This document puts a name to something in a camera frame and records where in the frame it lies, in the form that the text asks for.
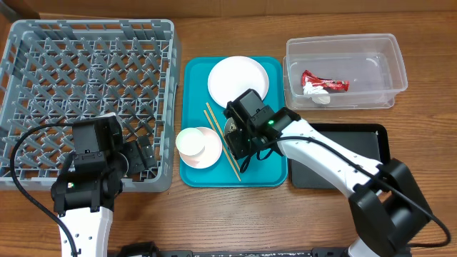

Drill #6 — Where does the small pink plate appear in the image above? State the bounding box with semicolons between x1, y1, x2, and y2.
179;127;222;169

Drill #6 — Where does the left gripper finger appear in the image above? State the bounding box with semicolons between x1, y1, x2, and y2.
121;141;145;176
137;136;157;168

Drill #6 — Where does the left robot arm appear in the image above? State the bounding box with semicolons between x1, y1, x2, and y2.
51;113;156;256

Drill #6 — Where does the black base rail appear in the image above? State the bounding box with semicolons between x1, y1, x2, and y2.
108;241;349;257

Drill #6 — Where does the clear plastic bin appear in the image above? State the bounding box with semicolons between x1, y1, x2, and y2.
283;34;408;110

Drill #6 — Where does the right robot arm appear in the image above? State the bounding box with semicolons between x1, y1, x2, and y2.
224;89;431;256

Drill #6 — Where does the large white plate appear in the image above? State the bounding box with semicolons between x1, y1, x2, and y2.
208;56;269;108

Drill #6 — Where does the grey green bowl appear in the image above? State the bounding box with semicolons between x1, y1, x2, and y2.
224;118;237;142

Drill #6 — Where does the grey dishwasher rack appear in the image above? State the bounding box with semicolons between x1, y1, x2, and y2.
1;19;181;192

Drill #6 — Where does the red snack wrapper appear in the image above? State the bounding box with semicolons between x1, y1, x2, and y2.
301;70;350;91

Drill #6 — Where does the white tissue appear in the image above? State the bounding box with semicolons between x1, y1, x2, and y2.
303;82;331;105

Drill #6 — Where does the black plastic tray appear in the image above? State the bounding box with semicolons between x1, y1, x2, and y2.
288;124;391;190

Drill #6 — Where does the wooden chopstick right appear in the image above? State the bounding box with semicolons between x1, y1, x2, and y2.
206;102;241;181

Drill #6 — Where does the white cup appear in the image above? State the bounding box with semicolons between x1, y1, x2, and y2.
176;128;205;156

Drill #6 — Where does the teal plastic tray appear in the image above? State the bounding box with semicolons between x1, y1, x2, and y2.
180;56;288;188

